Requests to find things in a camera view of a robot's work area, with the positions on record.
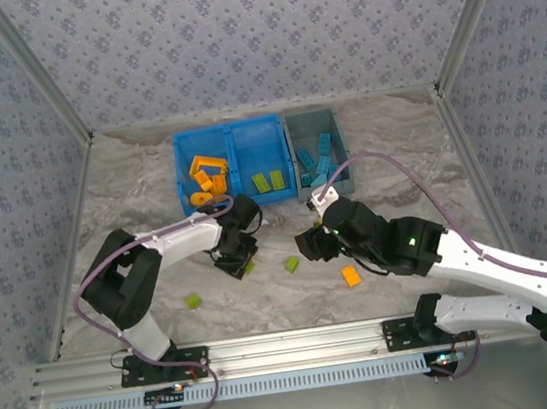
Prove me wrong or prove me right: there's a long green lego brick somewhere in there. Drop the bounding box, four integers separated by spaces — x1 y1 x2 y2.
251 172 272 194

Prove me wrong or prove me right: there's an orange lego frame piece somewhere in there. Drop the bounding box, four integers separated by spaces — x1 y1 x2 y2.
188 152 229 179

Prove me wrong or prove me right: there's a grey plastic bin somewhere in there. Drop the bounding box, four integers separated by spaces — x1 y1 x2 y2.
282 105 358 205

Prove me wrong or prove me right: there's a small black controller board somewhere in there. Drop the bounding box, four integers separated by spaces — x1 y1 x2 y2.
425 347 471 378
143 384 189 409

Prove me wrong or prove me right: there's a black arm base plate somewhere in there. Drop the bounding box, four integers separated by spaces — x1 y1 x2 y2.
380 308 477 353
117 344 213 390

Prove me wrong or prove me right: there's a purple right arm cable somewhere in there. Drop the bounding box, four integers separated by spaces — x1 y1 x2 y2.
315 127 547 394

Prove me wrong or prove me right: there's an aluminium mounting rail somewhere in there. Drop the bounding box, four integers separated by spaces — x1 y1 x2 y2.
26 295 547 402

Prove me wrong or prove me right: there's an aluminium side rail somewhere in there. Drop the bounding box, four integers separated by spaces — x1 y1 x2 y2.
432 79 519 272
21 136 122 362

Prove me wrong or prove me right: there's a white slotted cable duct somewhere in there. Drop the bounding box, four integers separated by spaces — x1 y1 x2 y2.
50 350 433 409

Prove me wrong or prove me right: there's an aluminium frame post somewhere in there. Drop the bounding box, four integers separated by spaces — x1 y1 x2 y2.
423 0 536 93
0 0 96 154

